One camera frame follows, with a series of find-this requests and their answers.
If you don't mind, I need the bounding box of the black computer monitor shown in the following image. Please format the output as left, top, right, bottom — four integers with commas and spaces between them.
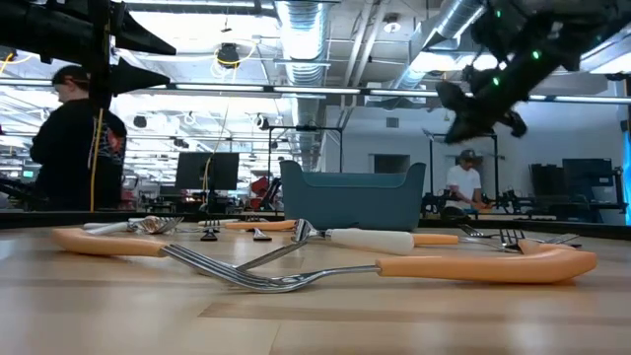
175, 151, 241, 192
561, 157, 615, 191

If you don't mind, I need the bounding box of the orange-handled fork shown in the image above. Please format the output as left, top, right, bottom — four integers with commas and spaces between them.
224, 219, 298, 233
500, 228, 577, 255
411, 233, 582, 248
51, 227, 300, 293
196, 240, 598, 293

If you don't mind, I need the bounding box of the black rig frame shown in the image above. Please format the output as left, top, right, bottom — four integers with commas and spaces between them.
267, 125, 345, 174
427, 131, 500, 198

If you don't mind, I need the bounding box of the person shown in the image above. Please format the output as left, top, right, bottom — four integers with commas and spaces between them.
28, 63, 129, 213
440, 148, 490, 222

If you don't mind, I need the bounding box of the black ceiling cable reel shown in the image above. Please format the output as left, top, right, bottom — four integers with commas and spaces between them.
215, 41, 242, 70

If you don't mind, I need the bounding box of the black fork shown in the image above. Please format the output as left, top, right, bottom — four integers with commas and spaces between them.
456, 224, 499, 240
245, 215, 273, 244

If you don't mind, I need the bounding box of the long ceiling light bar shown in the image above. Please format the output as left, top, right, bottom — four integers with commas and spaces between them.
0, 78, 631, 106

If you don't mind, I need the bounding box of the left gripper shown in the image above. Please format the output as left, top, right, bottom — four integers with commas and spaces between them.
58, 0, 177, 110

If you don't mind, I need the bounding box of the blue plastic bin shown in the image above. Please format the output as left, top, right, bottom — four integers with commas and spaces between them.
279, 160, 428, 233

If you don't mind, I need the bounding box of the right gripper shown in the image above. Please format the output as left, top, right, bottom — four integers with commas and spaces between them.
436, 61, 531, 145

